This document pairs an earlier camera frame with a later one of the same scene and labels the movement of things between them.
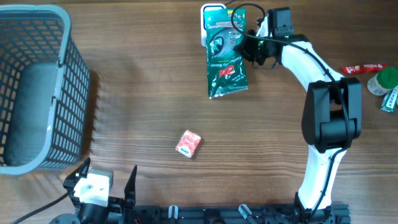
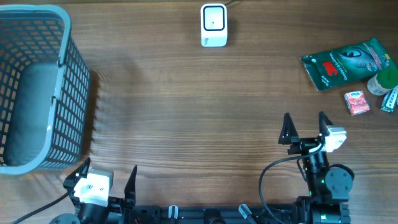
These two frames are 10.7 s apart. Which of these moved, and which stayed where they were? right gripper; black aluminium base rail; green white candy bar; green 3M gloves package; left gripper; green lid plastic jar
Moved: right gripper; green 3M gloves package
Stayed: green white candy bar; black aluminium base rail; left gripper; green lid plastic jar
